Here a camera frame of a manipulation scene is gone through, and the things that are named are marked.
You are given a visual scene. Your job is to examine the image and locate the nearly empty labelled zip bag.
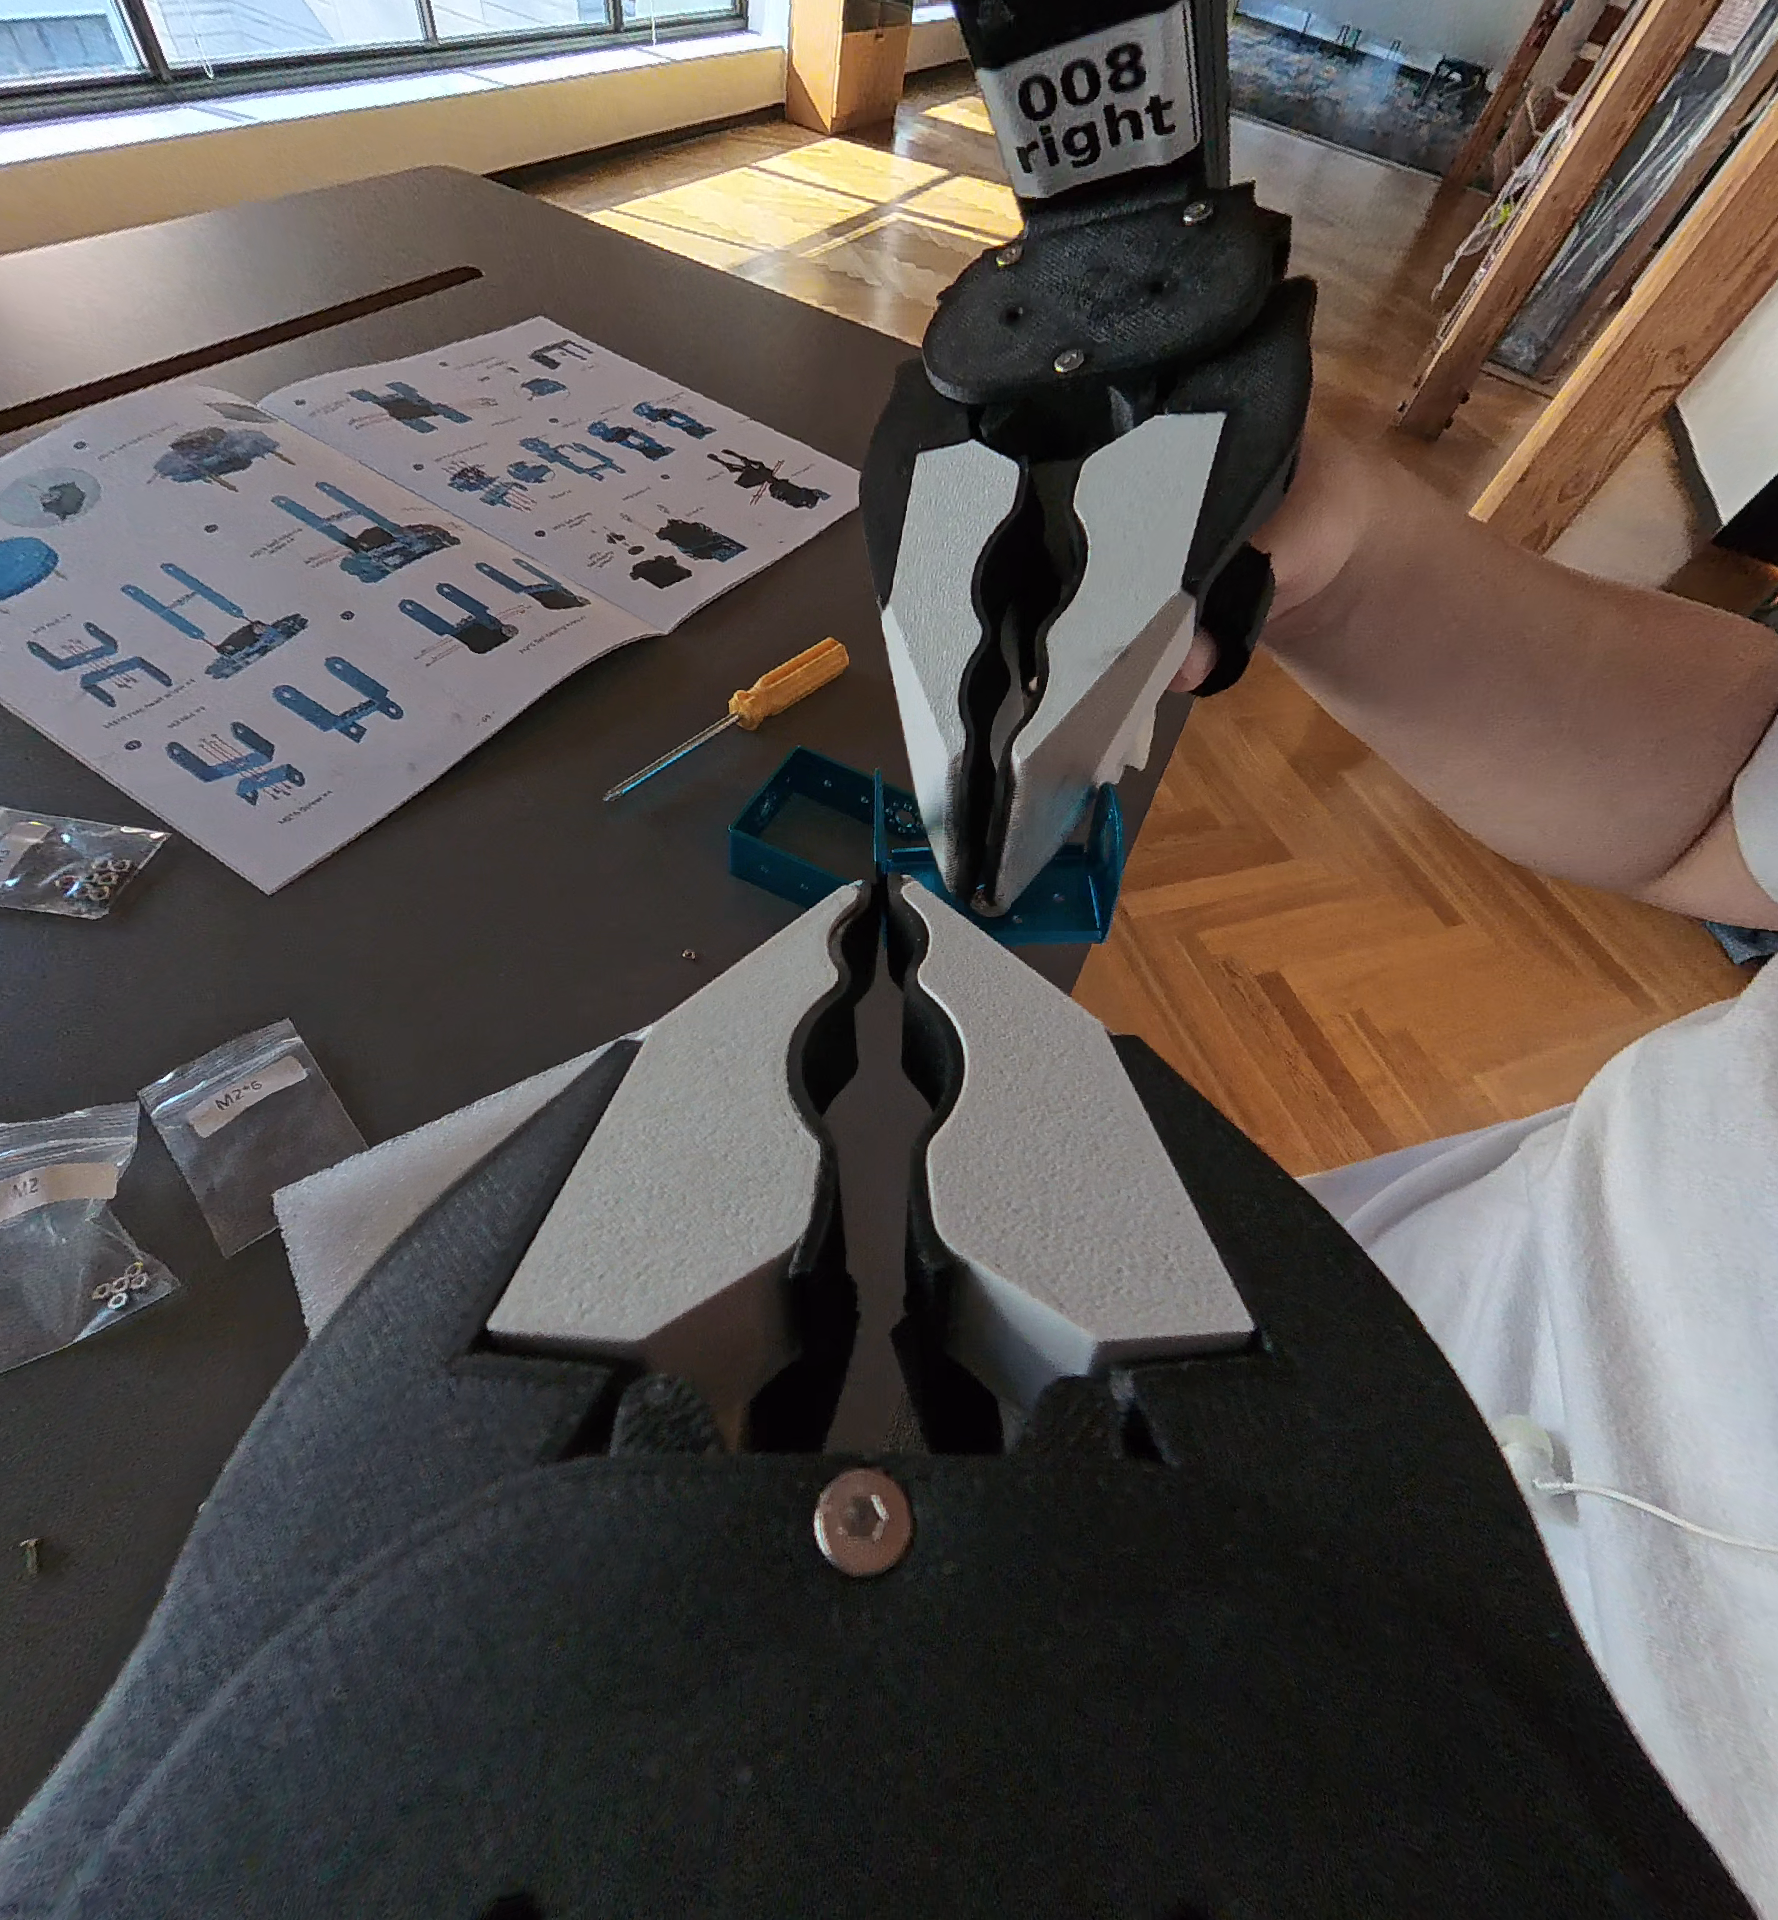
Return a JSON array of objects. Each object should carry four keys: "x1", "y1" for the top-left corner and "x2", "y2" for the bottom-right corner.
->
[{"x1": 138, "y1": 1020, "x2": 369, "y2": 1260}]

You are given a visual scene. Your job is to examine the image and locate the person in white shirt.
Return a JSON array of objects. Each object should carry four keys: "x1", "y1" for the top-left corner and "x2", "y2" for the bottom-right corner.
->
[{"x1": 1300, "y1": 605, "x2": 1778, "y2": 1920}]

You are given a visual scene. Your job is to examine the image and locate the yellow-handled screwdriver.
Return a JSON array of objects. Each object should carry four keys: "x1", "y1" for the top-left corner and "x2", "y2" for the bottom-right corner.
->
[{"x1": 604, "y1": 636, "x2": 849, "y2": 801}]

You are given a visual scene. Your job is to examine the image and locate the blue short U bracket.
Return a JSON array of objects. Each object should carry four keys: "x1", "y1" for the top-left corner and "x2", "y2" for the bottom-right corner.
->
[{"x1": 874, "y1": 768, "x2": 1125, "y2": 948}]

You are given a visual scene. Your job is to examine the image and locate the dark grey desk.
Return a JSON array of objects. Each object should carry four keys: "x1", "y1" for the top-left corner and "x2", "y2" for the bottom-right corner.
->
[{"x1": 0, "y1": 164, "x2": 1175, "y2": 1892}]

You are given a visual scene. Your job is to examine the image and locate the person's right hand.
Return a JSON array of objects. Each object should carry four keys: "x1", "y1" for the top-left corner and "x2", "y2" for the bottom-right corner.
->
[{"x1": 1161, "y1": 433, "x2": 1432, "y2": 700}]

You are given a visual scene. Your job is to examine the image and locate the wooden wall column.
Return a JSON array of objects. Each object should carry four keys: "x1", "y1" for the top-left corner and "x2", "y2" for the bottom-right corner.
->
[{"x1": 786, "y1": 0, "x2": 915, "y2": 137}]

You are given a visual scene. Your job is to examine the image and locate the blue long U bracket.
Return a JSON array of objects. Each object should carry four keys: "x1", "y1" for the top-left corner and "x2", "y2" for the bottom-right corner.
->
[{"x1": 724, "y1": 745, "x2": 893, "y2": 918}]

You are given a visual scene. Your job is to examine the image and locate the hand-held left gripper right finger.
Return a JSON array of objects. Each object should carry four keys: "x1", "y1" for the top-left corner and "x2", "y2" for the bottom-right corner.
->
[{"x1": 886, "y1": 875, "x2": 1263, "y2": 1380}]

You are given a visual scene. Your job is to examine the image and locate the assembly instruction booklet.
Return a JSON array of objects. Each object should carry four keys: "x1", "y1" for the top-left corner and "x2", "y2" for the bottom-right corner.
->
[{"x1": 0, "y1": 314, "x2": 863, "y2": 897}]

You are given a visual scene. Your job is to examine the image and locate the leaning black panels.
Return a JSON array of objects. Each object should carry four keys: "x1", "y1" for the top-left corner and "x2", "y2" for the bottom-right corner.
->
[{"x1": 1488, "y1": 0, "x2": 1778, "y2": 377}]

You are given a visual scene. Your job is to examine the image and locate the white earbud with cable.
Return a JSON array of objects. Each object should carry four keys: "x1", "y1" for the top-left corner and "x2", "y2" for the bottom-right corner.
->
[{"x1": 1495, "y1": 1416, "x2": 1778, "y2": 1574}]

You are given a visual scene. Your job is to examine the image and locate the slanted wooden post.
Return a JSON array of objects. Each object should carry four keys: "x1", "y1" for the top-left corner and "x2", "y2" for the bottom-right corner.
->
[
  {"x1": 1469, "y1": 0, "x2": 1778, "y2": 558},
  {"x1": 1396, "y1": 0, "x2": 1724, "y2": 444}
]

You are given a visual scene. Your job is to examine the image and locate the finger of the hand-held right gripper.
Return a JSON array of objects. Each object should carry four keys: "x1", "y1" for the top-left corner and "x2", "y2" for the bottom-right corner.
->
[
  {"x1": 995, "y1": 408, "x2": 1233, "y2": 902},
  {"x1": 878, "y1": 438, "x2": 1048, "y2": 902}
]

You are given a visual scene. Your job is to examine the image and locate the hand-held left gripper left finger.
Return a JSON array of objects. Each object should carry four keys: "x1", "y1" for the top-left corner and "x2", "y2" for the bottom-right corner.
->
[{"x1": 483, "y1": 878, "x2": 886, "y2": 1359}]

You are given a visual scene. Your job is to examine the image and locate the person's right forearm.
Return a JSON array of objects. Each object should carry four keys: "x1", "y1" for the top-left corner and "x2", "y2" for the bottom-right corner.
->
[{"x1": 1368, "y1": 494, "x2": 1778, "y2": 935}]

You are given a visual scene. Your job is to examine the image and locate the white foam sheet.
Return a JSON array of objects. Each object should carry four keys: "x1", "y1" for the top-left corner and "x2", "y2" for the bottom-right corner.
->
[{"x1": 274, "y1": 1033, "x2": 651, "y2": 1340}]

